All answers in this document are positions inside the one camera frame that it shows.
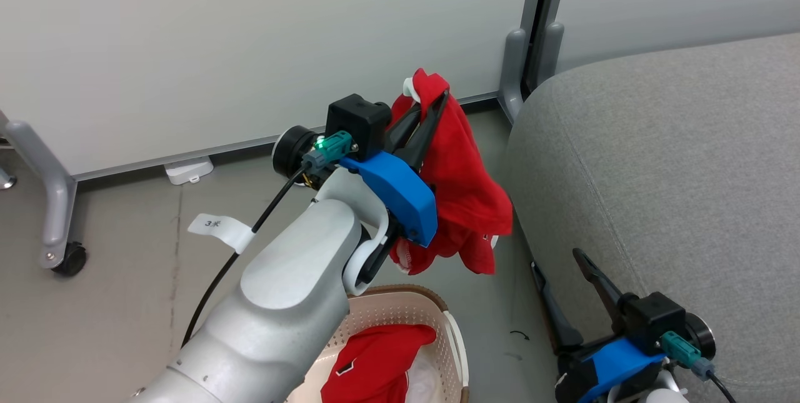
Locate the wide white partition panel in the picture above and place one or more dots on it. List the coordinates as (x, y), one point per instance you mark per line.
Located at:
(250, 34)

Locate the white power adapter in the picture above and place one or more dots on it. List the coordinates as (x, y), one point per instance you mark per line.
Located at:
(187, 170)

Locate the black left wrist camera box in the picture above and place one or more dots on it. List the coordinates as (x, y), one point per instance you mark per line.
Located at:
(359, 119)

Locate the black round left gripper motor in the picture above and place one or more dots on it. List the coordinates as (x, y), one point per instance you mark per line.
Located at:
(290, 150)

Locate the grey partition foot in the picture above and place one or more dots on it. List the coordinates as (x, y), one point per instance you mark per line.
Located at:
(550, 47)
(512, 72)

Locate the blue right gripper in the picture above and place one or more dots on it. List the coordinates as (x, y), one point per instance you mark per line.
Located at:
(609, 365)

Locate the red garment with white trim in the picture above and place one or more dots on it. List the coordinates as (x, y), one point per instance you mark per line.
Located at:
(375, 359)

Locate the grey partition leg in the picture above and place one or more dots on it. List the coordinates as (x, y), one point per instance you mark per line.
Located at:
(56, 203)

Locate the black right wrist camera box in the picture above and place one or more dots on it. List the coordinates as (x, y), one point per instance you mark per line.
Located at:
(653, 322)

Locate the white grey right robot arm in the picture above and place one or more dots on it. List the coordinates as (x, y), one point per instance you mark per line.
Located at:
(665, 397)

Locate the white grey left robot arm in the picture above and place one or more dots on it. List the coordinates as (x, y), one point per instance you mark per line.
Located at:
(281, 303)

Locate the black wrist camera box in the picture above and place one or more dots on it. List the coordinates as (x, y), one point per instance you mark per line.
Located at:
(359, 119)
(653, 322)

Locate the black round right gripper motor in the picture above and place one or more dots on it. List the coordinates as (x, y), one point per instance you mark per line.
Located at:
(703, 334)

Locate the teal camera connector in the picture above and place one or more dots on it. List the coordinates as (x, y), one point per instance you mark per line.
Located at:
(678, 347)
(334, 142)

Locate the grey fabric sofa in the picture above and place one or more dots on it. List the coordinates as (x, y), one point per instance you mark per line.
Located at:
(656, 159)

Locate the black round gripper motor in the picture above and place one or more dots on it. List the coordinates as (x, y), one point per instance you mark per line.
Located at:
(290, 150)
(703, 334)

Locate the red shirt with white collar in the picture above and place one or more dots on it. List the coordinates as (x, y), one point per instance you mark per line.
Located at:
(462, 165)

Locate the teal right camera connector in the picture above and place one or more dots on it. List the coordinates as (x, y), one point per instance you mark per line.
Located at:
(678, 347)

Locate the small black floor scrap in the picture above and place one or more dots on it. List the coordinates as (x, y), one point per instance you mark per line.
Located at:
(524, 333)

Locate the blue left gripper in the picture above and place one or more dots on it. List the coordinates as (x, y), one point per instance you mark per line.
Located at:
(403, 197)

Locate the black caster wheel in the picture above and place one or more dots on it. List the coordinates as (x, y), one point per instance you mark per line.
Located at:
(72, 259)

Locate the thin grey metal leg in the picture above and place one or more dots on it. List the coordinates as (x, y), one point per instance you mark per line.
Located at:
(5, 181)

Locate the teal left camera connector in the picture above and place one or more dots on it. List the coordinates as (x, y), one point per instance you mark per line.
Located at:
(334, 142)

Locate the cream perforated laundry basket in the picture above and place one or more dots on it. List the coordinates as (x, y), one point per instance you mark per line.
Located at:
(400, 309)

